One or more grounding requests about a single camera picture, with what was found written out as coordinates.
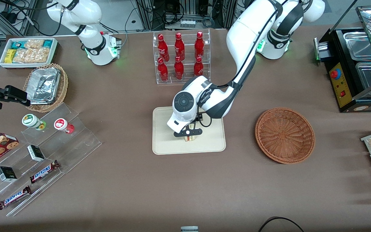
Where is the light wicker basket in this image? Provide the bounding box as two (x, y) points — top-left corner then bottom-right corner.
(23, 63), (69, 113)

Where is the Snickers chocolate bar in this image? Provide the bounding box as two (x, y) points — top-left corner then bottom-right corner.
(30, 160), (60, 184)
(0, 186), (32, 210)

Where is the white plastic bin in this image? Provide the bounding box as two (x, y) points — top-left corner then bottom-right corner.
(0, 37), (58, 69)

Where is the green lid yogurt cup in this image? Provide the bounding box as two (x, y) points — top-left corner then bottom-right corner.
(22, 114), (47, 131)

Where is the clear acrylic bottle rack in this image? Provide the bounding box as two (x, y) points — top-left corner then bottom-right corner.
(153, 29), (211, 85)

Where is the black food warmer cabinet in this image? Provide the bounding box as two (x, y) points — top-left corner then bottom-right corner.
(314, 5), (371, 113)

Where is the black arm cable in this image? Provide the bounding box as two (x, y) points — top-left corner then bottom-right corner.
(197, 6), (281, 128)

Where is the red lid yogurt cup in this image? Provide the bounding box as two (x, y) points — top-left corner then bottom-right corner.
(54, 118), (75, 134)

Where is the silver foil tray stack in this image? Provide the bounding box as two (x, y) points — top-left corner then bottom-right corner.
(27, 67), (61, 104)

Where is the red cola bottle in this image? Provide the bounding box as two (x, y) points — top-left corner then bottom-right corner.
(194, 56), (204, 79)
(157, 58), (169, 82)
(195, 31), (205, 59)
(174, 32), (185, 61)
(174, 56), (185, 80)
(157, 34), (170, 62)

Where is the brown wicker basket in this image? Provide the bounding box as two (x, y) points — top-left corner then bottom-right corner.
(255, 107), (315, 164)

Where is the beige plastic serving tray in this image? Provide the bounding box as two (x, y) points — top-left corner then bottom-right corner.
(152, 104), (226, 155)

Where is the small black carton box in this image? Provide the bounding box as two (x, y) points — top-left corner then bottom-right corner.
(0, 166), (18, 182)
(27, 145), (45, 162)

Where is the black floor cable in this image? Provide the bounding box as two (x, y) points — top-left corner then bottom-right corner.
(258, 217), (305, 232)

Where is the aluminium frame structure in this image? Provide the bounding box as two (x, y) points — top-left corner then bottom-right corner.
(136, 0), (237, 30)

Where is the clear acrylic stepped shelf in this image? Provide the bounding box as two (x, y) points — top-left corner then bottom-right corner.
(0, 103), (102, 217)

